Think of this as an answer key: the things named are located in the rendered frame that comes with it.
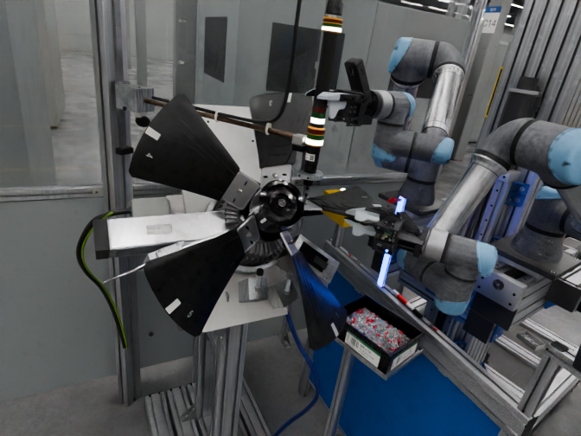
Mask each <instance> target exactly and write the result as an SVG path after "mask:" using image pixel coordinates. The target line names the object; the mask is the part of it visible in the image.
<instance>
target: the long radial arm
mask: <svg viewBox="0 0 581 436"><path fill-rule="evenodd" d="M224 212H225V210H221V211H210V212H199V213H187V214H175V215H153V216H142V217H130V218H118V219H107V227H108V236H109V244H110V254H109V258H117V257H124V256H132V255H139V254H147V253H152V252H155V251H156V250H159V249H161V248H164V247H167V246H169V245H172V244H174V243H177V242H179V241H181V240H183V241H184V244H188V243H189V242H192V241H194V240H200V239H203V238H205V237H208V236H209V235H211V234H215V233H220V232H223V231H225V230H226V224H225V219H224V217H225V215H224Z"/></svg>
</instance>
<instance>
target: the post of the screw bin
mask: <svg viewBox="0 0 581 436"><path fill-rule="evenodd" d="M354 359H355V356H354V355H352V354H351V353H350V352H349V351H347V350H346V349H345V348H344V351H343V354H342V361H341V365H340V369H339V373H338V376H337V380H336V385H335V391H334V395H333V399H332V402H331V406H330V410H329V417H328V420H327V425H326V428H325V432H324V436H335V435H336V431H337V427H338V424H339V420H340V417H341V413H342V407H343V403H344V400H345V396H346V393H347V389H348V383H349V380H350V376H351V373H352V369H353V366H354Z"/></svg>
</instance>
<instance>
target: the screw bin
mask: <svg viewBox="0 0 581 436"><path fill-rule="evenodd" d="M343 307H344V308H345V309H346V310H347V314H348V315H350V314H352V313H353V312H355V311H358V309H361V308H363V307H366V308H367V309H369V310H370V311H371V312H373V313H375V314H376V315H379V317H380V318H382V319H383V320H385V321H386V320H387V322H388V323H389V324H391V325H392V326H393V327H396V328H397V329H398V330H400V331H403V332H404V334H406V335H407V336H408V337H410V338H411V339H412V340H411V341H410V342H409V343H407V344H405V345H404V346H402V347H401V348H400V349H398V350H396V351H395V352H393V353H392V354H389V353H387V352H386V351H385V350H383V349H382V348H381V347H380V346H379V345H377V344H376V343H374V342H373V341H372V340H370V339H369V338H368V337H366V336H365V335H363V334H362V333H361V332H359V331H358V330H357V329H356V328H354V327H353V326H352V325H350V324H349V323H347V322H346V323H345V325H344V327H343V329H342V332H341V333H340V334H339V336H338V338H339V339H340V340H342V341H343V342H344V343H345V344H346V345H347V346H349V347H350V348H351V349H353V350H354V351H355V352H357V353H358V354H359V355H360V356H362V357H363V358H365V359H366V360H367V361H368V362H370V363H371V364H373V365H374V367H375V368H377V369H378V370H379V371H381V372H382V373H383V374H385V375H386V374H387V373H389V372H390V371H391V370H393V369H394V368H396V367H397V366H398V365H400V364H401V363H402V362H403V361H404V360H406V359H407V358H408V357H410V356H411V355H413V354H414V353H415V352H417V351H418V346H419V344H420V341H421V338H422V337H423V336H424V335H425V333H424V332H423V331H421V330H420V329H418V328H417V327H415V326H414V325H412V324H410V323H409V322H407V321H406V320H404V319H403V318H402V317H400V316H398V315H397V314H395V313H394V312H392V311H390V310H389V309H387V308H386V307H385V306H384V305H382V304H380V303H378V302H377V301H375V300H374V299H372V298H370V297H369V296H368V295H367V294H365V295H363V296H361V297H359V298H357V299H355V300H353V301H351V302H349V303H347V304H345V305H343Z"/></svg>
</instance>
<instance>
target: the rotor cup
mask: <svg viewBox="0 0 581 436"><path fill-rule="evenodd" d="M259 191H260V192H259ZM258 192H259V193H258ZM256 193H258V194H257V195H256ZM281 198H283V199H285V200H286V205H285V206H284V207H281V206H279V204H278V200H279V199H281ZM303 211H304V201H303V196H302V194H301V192H300V191H299V189H298V188H297V187H296V186H295V185H294V184H292V183H290V182H288V181H285V180H273V181H270V182H268V183H267V184H265V185H264V186H263V187H262V188H261V190H260V189H257V191H256V192H255V194H254V195H253V197H252V198H251V200H250V201H249V203H247V205H246V207H245V208H244V209H243V210H239V211H238V217H239V224H241V223H242V222H243V221H244V220H245V219H246V218H247V217H248V216H249V215H250V214H251V213H253V215H254V216H255V220H256V222H257V226H258V230H259V239H258V241H259V242H264V243H267V242H273V241H275V240H278V239H280V237H279V235H278V234H279V233H281V232H283V231H286V230H288V228H289V227H290V226H292V225H294V224H296V223H297V222H298V221H299V220H300V219H301V217H302V215H303ZM264 218H266V221H265V222H263V223H261V222H260V221H261V220H263V219H264ZM286 228H287V229H286Z"/></svg>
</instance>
